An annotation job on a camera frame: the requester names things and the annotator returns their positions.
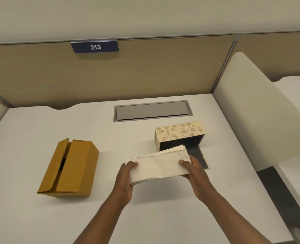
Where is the person's left hand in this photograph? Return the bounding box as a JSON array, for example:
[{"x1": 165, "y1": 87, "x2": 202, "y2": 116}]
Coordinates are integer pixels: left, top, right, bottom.
[{"x1": 113, "y1": 161, "x2": 139, "y2": 209}]

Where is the person's right hand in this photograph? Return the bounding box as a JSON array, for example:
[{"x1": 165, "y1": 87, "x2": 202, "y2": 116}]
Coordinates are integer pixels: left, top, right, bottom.
[{"x1": 179, "y1": 155, "x2": 215, "y2": 204}]

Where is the stack of white paper tissues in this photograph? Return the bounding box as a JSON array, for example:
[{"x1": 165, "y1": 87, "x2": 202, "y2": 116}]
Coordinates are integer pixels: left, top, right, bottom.
[{"x1": 125, "y1": 145, "x2": 192, "y2": 186}]

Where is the person's right forearm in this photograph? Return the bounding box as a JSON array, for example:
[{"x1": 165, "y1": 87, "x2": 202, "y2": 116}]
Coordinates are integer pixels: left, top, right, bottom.
[{"x1": 200, "y1": 192, "x2": 273, "y2": 244}]

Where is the person's left forearm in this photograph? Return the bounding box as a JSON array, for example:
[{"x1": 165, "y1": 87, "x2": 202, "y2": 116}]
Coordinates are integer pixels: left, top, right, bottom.
[{"x1": 73, "y1": 193, "x2": 127, "y2": 244}]

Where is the floral tissue box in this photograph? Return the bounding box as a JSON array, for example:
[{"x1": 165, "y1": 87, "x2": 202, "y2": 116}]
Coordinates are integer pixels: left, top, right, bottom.
[{"x1": 154, "y1": 120, "x2": 210, "y2": 170}]

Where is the brown cardboard box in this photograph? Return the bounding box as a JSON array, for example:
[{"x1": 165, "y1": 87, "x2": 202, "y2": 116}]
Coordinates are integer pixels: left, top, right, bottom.
[{"x1": 37, "y1": 138, "x2": 99, "y2": 197}]

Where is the beige partition panel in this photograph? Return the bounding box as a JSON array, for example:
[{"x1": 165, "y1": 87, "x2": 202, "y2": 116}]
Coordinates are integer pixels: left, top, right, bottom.
[
  {"x1": 0, "y1": 34, "x2": 236, "y2": 109},
  {"x1": 235, "y1": 31, "x2": 300, "y2": 82}
]

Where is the neighbouring white desk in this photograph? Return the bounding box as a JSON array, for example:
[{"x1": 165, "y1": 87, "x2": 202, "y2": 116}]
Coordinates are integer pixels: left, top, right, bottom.
[{"x1": 273, "y1": 75, "x2": 300, "y2": 219}]

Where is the blue number sign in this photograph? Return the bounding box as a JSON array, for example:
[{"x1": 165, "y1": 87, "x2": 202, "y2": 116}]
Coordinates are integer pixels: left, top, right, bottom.
[{"x1": 70, "y1": 40, "x2": 119, "y2": 54}]

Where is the grey desk cable hatch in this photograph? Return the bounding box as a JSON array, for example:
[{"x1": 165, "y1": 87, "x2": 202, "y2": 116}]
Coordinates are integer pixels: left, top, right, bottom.
[{"x1": 113, "y1": 100, "x2": 193, "y2": 122}]

